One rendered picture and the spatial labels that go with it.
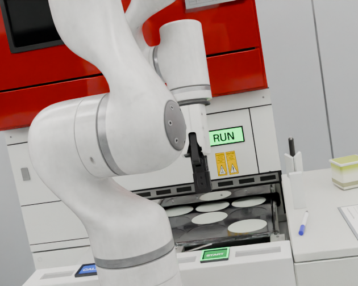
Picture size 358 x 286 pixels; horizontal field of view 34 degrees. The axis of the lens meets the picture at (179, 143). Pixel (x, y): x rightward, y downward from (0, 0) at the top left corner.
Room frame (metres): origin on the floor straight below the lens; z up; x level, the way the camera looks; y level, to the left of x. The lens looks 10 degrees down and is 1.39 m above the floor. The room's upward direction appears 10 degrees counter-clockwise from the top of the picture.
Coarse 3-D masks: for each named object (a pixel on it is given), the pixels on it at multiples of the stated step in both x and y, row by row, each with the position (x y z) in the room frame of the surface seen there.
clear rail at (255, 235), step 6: (246, 234) 1.38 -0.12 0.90; (252, 234) 1.37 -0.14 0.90; (258, 234) 1.37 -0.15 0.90; (264, 234) 1.36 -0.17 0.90; (270, 234) 1.36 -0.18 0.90; (198, 240) 1.40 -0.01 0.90; (204, 240) 1.39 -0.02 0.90; (210, 240) 1.39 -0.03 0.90; (216, 240) 1.38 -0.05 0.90; (222, 240) 1.38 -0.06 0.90; (228, 240) 1.38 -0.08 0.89; (234, 240) 1.38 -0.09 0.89; (240, 240) 1.38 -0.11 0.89; (186, 246) 1.40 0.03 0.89
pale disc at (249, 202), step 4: (252, 196) 1.71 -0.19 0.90; (256, 196) 1.70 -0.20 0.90; (236, 200) 1.70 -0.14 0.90; (240, 200) 1.69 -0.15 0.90; (244, 200) 1.68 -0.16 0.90; (248, 200) 1.67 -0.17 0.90; (252, 200) 1.67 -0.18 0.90; (256, 200) 1.66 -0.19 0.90; (260, 200) 1.65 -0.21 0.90; (264, 200) 1.65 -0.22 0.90; (232, 204) 1.66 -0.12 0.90; (236, 204) 1.66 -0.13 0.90; (240, 204) 1.65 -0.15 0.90; (244, 204) 1.64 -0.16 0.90; (248, 204) 1.63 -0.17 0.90; (252, 204) 1.63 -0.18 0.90; (256, 204) 1.62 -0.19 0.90
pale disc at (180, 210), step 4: (168, 208) 1.74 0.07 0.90; (172, 208) 1.73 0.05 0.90; (176, 208) 1.73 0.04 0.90; (180, 208) 1.72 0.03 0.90; (184, 208) 1.71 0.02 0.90; (188, 208) 1.70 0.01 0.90; (192, 208) 1.70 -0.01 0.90; (168, 212) 1.70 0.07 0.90; (172, 212) 1.69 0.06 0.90; (176, 212) 1.68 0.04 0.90; (180, 212) 1.68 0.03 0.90; (184, 212) 1.67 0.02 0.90; (188, 212) 1.66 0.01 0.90; (168, 216) 1.66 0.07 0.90
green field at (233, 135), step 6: (210, 132) 1.69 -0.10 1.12; (216, 132) 1.69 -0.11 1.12; (222, 132) 1.68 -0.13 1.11; (228, 132) 1.68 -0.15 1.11; (234, 132) 1.68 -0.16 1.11; (240, 132) 1.67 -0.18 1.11; (210, 138) 1.69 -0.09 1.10; (216, 138) 1.69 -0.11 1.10; (222, 138) 1.68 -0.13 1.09; (228, 138) 1.68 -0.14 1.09; (234, 138) 1.68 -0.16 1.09; (240, 138) 1.67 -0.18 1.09; (210, 144) 1.69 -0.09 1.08; (216, 144) 1.69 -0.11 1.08
